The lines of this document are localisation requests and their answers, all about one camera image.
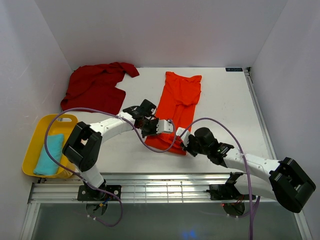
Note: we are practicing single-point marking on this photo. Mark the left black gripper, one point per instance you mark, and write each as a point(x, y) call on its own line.
point(153, 132)

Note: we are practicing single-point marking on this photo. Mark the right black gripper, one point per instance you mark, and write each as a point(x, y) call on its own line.
point(191, 138)

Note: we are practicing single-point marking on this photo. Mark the orange t shirt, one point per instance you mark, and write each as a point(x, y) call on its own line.
point(178, 102)

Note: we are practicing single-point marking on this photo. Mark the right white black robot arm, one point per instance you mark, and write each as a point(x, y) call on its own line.
point(283, 181)

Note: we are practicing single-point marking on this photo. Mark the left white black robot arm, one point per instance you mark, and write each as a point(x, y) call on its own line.
point(83, 145)

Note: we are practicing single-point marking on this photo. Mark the dark red t shirt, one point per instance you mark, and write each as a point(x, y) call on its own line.
point(94, 87)

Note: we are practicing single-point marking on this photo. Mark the blue table label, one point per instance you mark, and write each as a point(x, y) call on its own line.
point(234, 69)

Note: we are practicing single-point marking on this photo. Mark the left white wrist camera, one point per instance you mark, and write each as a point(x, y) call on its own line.
point(164, 126)

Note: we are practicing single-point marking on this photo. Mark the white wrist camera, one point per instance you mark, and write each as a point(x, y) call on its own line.
point(164, 126)
point(183, 136)

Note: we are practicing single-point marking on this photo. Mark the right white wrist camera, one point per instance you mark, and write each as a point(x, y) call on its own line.
point(183, 136)

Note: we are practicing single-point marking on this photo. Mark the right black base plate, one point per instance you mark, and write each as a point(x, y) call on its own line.
point(225, 192)

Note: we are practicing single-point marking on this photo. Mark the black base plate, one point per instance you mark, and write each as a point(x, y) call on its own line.
point(87, 194)
point(225, 192)

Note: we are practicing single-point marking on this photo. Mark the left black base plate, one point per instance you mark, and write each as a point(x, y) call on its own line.
point(87, 194)

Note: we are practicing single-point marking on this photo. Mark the aluminium rail frame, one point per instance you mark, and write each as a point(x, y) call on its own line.
point(136, 189)

